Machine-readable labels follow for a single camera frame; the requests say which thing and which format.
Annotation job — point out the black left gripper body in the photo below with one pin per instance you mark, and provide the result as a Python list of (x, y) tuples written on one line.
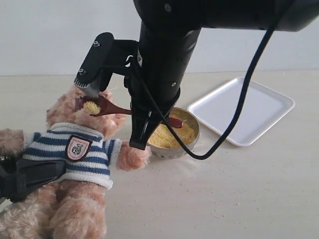
[(8, 186)]

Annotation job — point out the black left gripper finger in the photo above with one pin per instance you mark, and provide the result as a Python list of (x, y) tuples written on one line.
[(32, 175)]

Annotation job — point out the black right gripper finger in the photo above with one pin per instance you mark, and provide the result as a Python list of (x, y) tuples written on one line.
[(144, 117)]

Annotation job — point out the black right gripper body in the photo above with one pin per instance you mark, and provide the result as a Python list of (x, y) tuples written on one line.
[(154, 67)]

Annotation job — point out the dark red wooden spoon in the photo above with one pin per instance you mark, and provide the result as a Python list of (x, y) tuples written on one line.
[(93, 107)]

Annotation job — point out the plush bear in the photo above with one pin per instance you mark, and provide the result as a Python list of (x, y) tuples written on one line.
[(72, 207)]

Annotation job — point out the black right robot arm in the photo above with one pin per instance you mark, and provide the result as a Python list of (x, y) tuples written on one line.
[(182, 16)]

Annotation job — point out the yellow millet grain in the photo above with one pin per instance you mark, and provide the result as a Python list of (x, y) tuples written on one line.
[(161, 136)]

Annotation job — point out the steel bowl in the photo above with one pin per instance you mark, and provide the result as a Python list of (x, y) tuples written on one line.
[(164, 145)]

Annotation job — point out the white plastic tray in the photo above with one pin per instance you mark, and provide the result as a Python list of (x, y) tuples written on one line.
[(262, 109)]

